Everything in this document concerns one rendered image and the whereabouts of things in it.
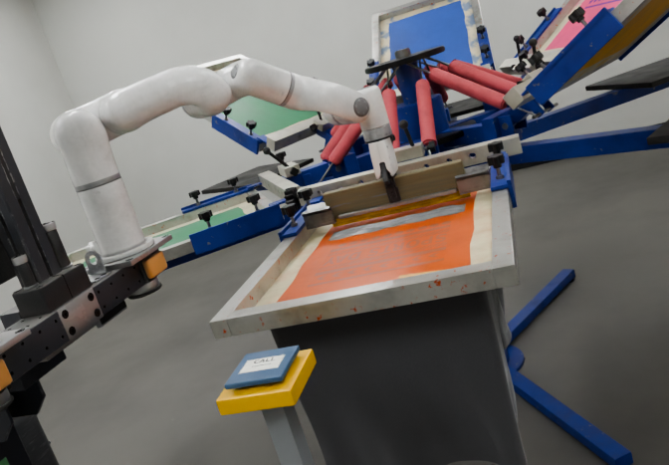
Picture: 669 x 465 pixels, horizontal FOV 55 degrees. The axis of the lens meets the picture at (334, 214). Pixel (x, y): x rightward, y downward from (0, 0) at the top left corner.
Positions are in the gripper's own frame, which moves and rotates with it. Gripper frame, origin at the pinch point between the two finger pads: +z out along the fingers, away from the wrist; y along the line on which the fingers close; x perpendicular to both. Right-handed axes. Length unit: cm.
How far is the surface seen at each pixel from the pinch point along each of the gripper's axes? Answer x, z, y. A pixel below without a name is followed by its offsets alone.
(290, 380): -7, 6, 81
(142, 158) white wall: -327, 2, -412
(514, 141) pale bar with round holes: 32.3, -1.2, -21.7
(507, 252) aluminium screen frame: 28, 2, 54
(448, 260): 15.7, 6.0, 42.5
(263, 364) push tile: -12, 4, 78
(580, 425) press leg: 32, 97, -28
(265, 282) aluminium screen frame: -25.7, 3.9, 38.6
